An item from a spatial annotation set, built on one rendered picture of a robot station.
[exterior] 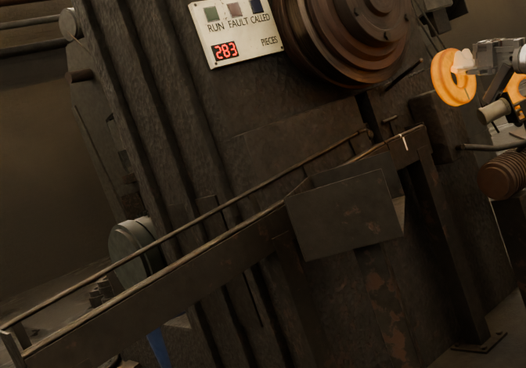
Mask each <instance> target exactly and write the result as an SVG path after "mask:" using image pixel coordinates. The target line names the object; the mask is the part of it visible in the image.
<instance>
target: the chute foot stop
mask: <svg viewBox="0 0 526 368"><path fill-rule="evenodd" d="M0 337H1V339H2V341H3V343H4V345H5V347H6V349H7V351H8V353H9V355H10V357H11V359H12V361H13V363H14V365H15V367H16V368H27V365H26V363H25V362H24V360H23V357H22V355H21V354H20V351H19V349H18V348H17V346H16V343H15V341H14V340H13V337H12V335H11V333H9V332H5V331H3V330H0Z"/></svg>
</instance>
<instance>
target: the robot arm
mask: <svg viewBox="0 0 526 368"><path fill-rule="evenodd" d="M451 72H452V73H454V74H463V75H475V74H477V75H491V74H496V76H495V78H494V79H493V81H492V83H491V84H490V86H489V88H488V90H487V92H486V93H485V96H484V97H483V100H484V101H485V102H486V103H488V104H490V103H494V102H496V101H498V100H499V98H500V96H501V95H502V93H503V91H504V89H505V87H506V86H507V84H508V83H509V81H510V79H511V78H512V76H513V74H514V72H515V73H516V74H526V43H525V38H508V39H505V38H494V39H486V41H480V42H478V43H477V44H473V52H472V54H471V52H470V50H469V49H464V50H463V51H462V52H461V51H457V52H456V53H455V58H454V64H453V66H452V67H451Z"/></svg>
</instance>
